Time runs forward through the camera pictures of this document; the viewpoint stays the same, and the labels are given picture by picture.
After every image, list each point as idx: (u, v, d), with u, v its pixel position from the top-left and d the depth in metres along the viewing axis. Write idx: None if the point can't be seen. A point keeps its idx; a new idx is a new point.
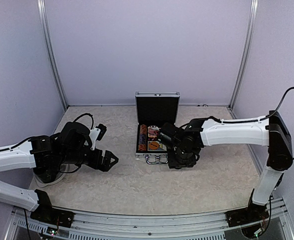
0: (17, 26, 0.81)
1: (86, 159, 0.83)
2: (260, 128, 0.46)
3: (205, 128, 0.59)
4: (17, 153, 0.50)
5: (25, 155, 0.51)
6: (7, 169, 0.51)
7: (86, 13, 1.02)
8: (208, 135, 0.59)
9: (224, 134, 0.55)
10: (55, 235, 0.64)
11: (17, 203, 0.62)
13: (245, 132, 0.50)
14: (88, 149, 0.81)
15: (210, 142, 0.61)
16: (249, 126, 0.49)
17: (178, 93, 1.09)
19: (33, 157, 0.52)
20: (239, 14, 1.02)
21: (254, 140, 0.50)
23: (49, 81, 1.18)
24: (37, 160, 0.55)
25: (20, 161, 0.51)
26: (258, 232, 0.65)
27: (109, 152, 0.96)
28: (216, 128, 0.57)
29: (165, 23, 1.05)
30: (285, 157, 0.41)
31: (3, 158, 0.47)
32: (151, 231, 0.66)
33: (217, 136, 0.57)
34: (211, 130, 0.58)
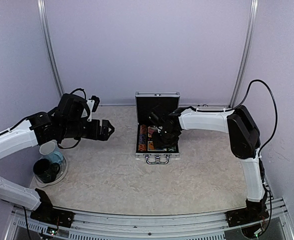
0: (17, 26, 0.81)
1: (84, 131, 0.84)
2: (223, 117, 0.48)
3: (182, 114, 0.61)
4: (17, 133, 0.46)
5: (26, 132, 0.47)
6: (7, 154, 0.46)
7: (86, 13, 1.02)
8: (185, 120, 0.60)
9: (197, 120, 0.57)
10: (55, 235, 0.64)
11: (19, 200, 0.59)
13: (211, 120, 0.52)
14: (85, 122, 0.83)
15: (187, 126, 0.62)
16: (215, 116, 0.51)
17: (178, 93, 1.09)
19: (34, 133, 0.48)
20: (240, 14, 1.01)
21: (219, 128, 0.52)
23: (48, 81, 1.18)
24: (39, 137, 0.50)
25: (21, 141, 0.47)
26: (258, 231, 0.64)
27: (107, 121, 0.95)
28: (191, 114, 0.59)
29: (166, 23, 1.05)
30: (244, 144, 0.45)
31: (2, 143, 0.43)
32: (151, 231, 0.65)
33: (191, 122, 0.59)
34: (187, 115, 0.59)
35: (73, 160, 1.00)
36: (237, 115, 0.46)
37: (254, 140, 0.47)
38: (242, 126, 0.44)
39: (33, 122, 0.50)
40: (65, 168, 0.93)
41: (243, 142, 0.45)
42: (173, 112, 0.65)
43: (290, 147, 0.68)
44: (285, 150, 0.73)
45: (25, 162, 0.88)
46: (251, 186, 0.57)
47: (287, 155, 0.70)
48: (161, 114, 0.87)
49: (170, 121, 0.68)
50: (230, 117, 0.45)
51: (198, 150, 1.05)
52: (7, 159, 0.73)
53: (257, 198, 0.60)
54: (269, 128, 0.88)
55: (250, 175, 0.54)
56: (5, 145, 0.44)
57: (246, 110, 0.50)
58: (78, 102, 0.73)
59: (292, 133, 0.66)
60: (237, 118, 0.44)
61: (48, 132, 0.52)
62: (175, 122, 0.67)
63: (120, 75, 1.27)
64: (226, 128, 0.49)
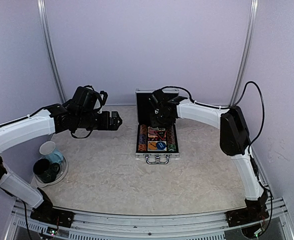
0: (17, 26, 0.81)
1: (96, 123, 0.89)
2: (217, 113, 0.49)
3: (181, 103, 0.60)
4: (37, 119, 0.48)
5: (46, 119, 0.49)
6: (26, 140, 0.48)
7: (86, 13, 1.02)
8: (182, 109, 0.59)
9: (193, 112, 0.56)
10: (55, 235, 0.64)
11: (23, 197, 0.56)
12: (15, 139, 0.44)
13: (205, 114, 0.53)
14: (96, 114, 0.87)
15: (183, 115, 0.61)
16: (210, 111, 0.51)
17: (178, 91, 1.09)
19: (53, 121, 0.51)
20: (240, 14, 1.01)
21: (211, 123, 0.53)
23: (48, 81, 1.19)
24: (57, 125, 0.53)
25: (40, 128, 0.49)
26: (258, 232, 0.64)
27: (116, 113, 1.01)
28: (189, 105, 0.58)
29: (165, 24, 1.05)
30: (232, 142, 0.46)
31: (24, 127, 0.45)
32: (151, 231, 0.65)
33: (188, 113, 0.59)
34: (185, 105, 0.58)
35: (73, 160, 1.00)
36: (230, 115, 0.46)
37: (242, 140, 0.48)
38: (233, 125, 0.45)
39: (51, 110, 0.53)
40: (65, 168, 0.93)
41: (231, 139, 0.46)
42: (172, 100, 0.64)
43: (290, 147, 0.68)
44: (285, 149, 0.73)
45: (25, 162, 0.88)
46: (247, 184, 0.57)
47: (287, 155, 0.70)
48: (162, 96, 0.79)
49: (167, 108, 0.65)
50: (224, 115, 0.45)
51: (198, 150, 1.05)
52: (7, 159, 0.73)
53: (255, 197, 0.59)
54: (269, 128, 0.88)
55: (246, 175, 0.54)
56: (24, 131, 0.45)
57: (240, 111, 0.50)
58: (93, 94, 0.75)
59: (292, 133, 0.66)
60: (230, 118, 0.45)
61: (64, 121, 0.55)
62: (172, 109, 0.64)
63: (120, 75, 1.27)
64: (217, 124, 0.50)
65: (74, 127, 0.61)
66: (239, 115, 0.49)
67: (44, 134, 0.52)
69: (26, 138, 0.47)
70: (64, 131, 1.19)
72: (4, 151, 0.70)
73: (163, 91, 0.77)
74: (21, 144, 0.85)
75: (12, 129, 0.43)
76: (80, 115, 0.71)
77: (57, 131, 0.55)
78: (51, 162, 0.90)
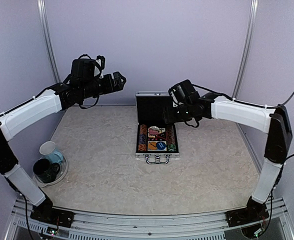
0: (18, 26, 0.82)
1: (101, 91, 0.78)
2: (265, 115, 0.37)
3: (216, 101, 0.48)
4: (43, 99, 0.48)
5: (51, 98, 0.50)
6: (34, 121, 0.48)
7: (86, 14, 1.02)
8: (218, 109, 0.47)
9: (233, 112, 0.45)
10: (55, 235, 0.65)
11: (25, 191, 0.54)
12: (24, 122, 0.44)
13: (249, 115, 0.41)
14: (99, 80, 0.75)
15: (218, 115, 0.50)
16: (254, 111, 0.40)
17: None
19: (59, 98, 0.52)
20: (240, 14, 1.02)
21: (256, 125, 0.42)
23: (48, 81, 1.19)
24: (64, 102, 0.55)
25: (47, 107, 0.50)
26: (258, 231, 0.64)
27: (118, 73, 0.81)
28: (228, 103, 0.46)
29: (166, 24, 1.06)
30: (278, 146, 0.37)
31: (31, 109, 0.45)
32: (151, 231, 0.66)
33: (224, 113, 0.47)
34: (222, 104, 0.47)
35: (73, 160, 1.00)
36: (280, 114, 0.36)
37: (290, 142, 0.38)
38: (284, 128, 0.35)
39: (54, 89, 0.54)
40: (65, 168, 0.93)
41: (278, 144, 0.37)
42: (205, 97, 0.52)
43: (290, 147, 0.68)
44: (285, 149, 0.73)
45: (25, 162, 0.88)
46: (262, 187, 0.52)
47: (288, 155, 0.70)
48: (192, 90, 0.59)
49: (198, 106, 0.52)
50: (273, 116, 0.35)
51: (198, 150, 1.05)
52: None
53: (262, 199, 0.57)
54: None
55: (271, 182, 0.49)
56: (32, 112, 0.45)
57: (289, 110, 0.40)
58: (89, 62, 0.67)
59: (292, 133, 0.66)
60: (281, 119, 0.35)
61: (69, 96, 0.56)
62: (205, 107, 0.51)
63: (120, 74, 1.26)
64: (266, 127, 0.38)
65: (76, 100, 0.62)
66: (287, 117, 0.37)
67: (50, 114, 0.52)
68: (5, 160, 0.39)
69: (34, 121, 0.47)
70: (64, 132, 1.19)
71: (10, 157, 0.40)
72: None
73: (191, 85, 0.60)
74: (21, 144, 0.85)
75: (19, 112, 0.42)
76: (84, 87, 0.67)
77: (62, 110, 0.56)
78: (52, 162, 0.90)
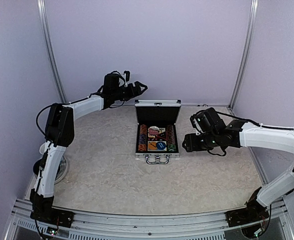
0: (17, 25, 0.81)
1: (125, 95, 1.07)
2: None
3: (244, 129, 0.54)
4: (93, 99, 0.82)
5: (97, 99, 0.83)
6: (87, 113, 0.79)
7: (86, 14, 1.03)
8: (247, 136, 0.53)
9: (261, 138, 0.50)
10: (55, 235, 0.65)
11: (48, 172, 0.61)
12: (81, 112, 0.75)
13: (280, 139, 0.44)
14: (124, 88, 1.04)
15: (247, 143, 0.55)
16: (284, 134, 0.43)
17: (180, 102, 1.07)
19: (102, 101, 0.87)
20: (240, 14, 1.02)
21: (286, 148, 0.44)
23: (49, 81, 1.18)
24: (104, 104, 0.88)
25: (94, 105, 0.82)
26: (258, 232, 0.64)
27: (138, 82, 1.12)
28: (255, 130, 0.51)
29: (166, 24, 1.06)
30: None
31: (86, 104, 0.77)
32: (151, 231, 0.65)
33: (253, 139, 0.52)
34: (249, 132, 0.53)
35: (73, 160, 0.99)
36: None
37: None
38: None
39: (98, 95, 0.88)
40: (65, 168, 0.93)
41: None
42: (231, 126, 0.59)
43: None
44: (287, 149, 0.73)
45: (24, 162, 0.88)
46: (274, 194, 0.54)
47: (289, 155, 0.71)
48: (216, 118, 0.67)
49: (226, 135, 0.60)
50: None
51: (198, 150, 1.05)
52: (8, 159, 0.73)
53: (265, 202, 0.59)
54: None
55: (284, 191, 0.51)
56: (87, 105, 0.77)
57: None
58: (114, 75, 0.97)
59: None
60: None
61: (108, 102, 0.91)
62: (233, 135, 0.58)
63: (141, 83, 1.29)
64: None
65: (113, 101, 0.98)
66: None
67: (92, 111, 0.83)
68: (68, 133, 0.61)
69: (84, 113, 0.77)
70: None
71: (69, 132, 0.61)
72: (5, 151, 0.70)
73: (216, 113, 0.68)
74: (21, 144, 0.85)
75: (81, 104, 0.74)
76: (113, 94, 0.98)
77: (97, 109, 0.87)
78: None
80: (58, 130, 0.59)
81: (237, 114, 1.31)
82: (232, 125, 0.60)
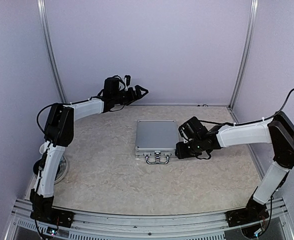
0: (17, 26, 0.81)
1: (125, 100, 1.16)
2: (264, 126, 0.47)
3: (220, 131, 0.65)
4: (93, 102, 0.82)
5: (97, 102, 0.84)
6: (87, 114, 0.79)
7: (86, 14, 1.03)
8: (223, 136, 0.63)
9: (236, 135, 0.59)
10: (55, 235, 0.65)
11: (47, 173, 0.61)
12: (81, 113, 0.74)
13: (251, 131, 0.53)
14: (123, 92, 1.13)
15: (226, 143, 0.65)
16: (253, 126, 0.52)
17: (175, 121, 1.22)
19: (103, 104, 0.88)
20: (239, 14, 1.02)
21: (258, 139, 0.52)
23: (49, 81, 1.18)
24: (103, 107, 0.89)
25: (94, 107, 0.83)
26: (258, 232, 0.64)
27: (138, 87, 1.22)
28: (230, 130, 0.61)
29: (166, 24, 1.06)
30: (288, 150, 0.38)
31: (87, 105, 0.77)
32: (151, 231, 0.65)
33: (230, 138, 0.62)
34: (225, 132, 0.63)
35: (73, 160, 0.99)
36: (277, 121, 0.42)
37: None
38: (285, 132, 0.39)
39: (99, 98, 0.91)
40: (66, 168, 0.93)
41: (287, 147, 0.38)
42: (211, 131, 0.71)
43: None
44: None
45: (24, 162, 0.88)
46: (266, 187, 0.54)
47: None
48: (199, 126, 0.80)
49: (207, 140, 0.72)
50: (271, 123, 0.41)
51: None
52: (8, 159, 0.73)
53: (262, 199, 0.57)
54: None
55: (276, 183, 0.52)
56: (87, 107, 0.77)
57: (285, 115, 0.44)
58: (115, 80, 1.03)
59: None
60: (278, 124, 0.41)
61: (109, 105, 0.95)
62: (212, 140, 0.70)
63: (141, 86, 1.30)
64: (267, 136, 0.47)
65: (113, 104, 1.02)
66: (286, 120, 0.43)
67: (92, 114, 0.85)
68: (68, 133, 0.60)
69: (85, 114, 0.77)
70: None
71: (69, 132, 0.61)
72: (5, 150, 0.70)
73: (199, 122, 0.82)
74: (21, 144, 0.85)
75: (81, 105, 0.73)
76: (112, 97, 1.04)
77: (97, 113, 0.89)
78: None
80: (58, 130, 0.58)
81: (237, 114, 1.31)
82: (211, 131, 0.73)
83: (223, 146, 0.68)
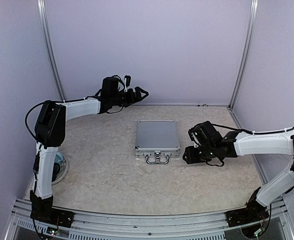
0: (17, 26, 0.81)
1: (125, 101, 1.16)
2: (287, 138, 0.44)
3: (238, 139, 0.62)
4: (88, 101, 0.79)
5: (93, 102, 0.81)
6: (81, 114, 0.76)
7: (86, 14, 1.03)
8: (241, 145, 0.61)
9: (255, 145, 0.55)
10: (55, 235, 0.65)
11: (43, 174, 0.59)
12: (75, 112, 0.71)
13: (272, 142, 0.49)
14: (123, 93, 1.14)
15: (243, 152, 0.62)
16: (276, 137, 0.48)
17: (175, 121, 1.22)
19: (99, 104, 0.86)
20: (239, 14, 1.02)
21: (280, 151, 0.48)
23: (49, 81, 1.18)
24: (99, 108, 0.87)
25: (89, 107, 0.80)
26: (258, 232, 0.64)
27: (138, 89, 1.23)
28: (248, 139, 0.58)
29: (166, 24, 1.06)
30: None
31: (81, 104, 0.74)
32: (151, 231, 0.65)
33: (248, 146, 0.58)
34: (242, 140, 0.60)
35: (73, 160, 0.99)
36: None
37: None
38: None
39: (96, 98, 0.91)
40: (65, 168, 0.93)
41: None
42: (227, 139, 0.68)
43: None
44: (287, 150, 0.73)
45: (24, 162, 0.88)
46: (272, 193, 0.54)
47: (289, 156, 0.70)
48: (212, 132, 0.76)
49: (223, 147, 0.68)
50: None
51: None
52: (8, 159, 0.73)
53: (266, 202, 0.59)
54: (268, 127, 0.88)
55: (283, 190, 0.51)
56: (82, 106, 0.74)
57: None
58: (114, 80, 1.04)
59: None
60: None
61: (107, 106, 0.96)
62: (229, 147, 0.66)
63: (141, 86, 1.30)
64: (291, 149, 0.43)
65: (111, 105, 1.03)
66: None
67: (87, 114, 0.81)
68: (58, 134, 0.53)
69: (79, 114, 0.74)
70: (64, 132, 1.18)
71: (61, 132, 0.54)
72: (5, 151, 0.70)
73: (211, 127, 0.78)
74: (21, 144, 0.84)
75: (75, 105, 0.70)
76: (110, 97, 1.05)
77: (93, 113, 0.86)
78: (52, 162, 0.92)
80: (48, 129, 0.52)
81: (237, 114, 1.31)
82: (227, 138, 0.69)
83: (239, 155, 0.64)
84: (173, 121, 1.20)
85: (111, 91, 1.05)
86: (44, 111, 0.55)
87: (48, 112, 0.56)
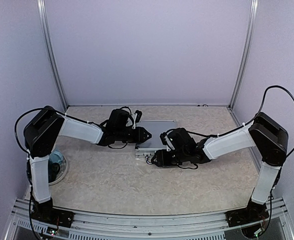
0: (17, 25, 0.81)
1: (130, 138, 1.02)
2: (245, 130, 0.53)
3: (205, 144, 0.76)
4: (92, 127, 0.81)
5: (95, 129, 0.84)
6: (80, 136, 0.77)
7: (87, 13, 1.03)
8: (209, 148, 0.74)
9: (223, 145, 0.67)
10: (55, 235, 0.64)
11: (36, 183, 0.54)
12: (73, 129, 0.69)
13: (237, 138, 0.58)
14: (130, 129, 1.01)
15: (214, 154, 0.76)
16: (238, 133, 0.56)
17: (175, 121, 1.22)
19: (100, 134, 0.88)
20: (239, 14, 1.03)
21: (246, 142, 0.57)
23: (49, 81, 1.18)
24: (98, 138, 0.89)
25: (91, 131, 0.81)
26: (258, 231, 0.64)
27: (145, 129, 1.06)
28: (213, 141, 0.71)
29: (166, 23, 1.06)
30: (275, 149, 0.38)
31: (85, 127, 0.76)
32: (151, 231, 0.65)
33: (215, 148, 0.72)
34: (210, 144, 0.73)
35: (73, 160, 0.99)
36: (259, 124, 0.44)
37: (286, 142, 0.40)
38: (268, 133, 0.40)
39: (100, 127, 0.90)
40: (65, 168, 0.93)
41: (273, 146, 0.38)
42: (198, 147, 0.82)
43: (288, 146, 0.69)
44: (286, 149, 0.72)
45: (24, 162, 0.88)
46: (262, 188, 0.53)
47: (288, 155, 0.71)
48: (184, 139, 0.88)
49: (196, 155, 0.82)
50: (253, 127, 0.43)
51: None
52: (8, 159, 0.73)
53: (262, 201, 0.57)
54: None
55: (271, 182, 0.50)
56: (84, 129, 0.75)
57: (265, 116, 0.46)
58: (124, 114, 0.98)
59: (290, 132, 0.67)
60: (259, 127, 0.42)
61: (108, 139, 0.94)
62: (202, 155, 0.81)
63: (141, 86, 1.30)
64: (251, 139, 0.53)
65: (113, 139, 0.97)
66: (268, 121, 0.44)
67: (84, 140, 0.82)
68: (46, 144, 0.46)
69: (76, 135, 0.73)
70: None
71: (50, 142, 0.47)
72: (5, 151, 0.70)
73: (184, 135, 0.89)
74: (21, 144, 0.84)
75: (77, 124, 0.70)
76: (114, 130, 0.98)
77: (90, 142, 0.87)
78: (52, 162, 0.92)
80: (35, 135, 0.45)
81: (237, 114, 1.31)
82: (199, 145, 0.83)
83: (211, 157, 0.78)
84: (173, 121, 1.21)
85: (118, 125, 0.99)
86: (39, 117, 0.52)
87: (44, 118, 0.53)
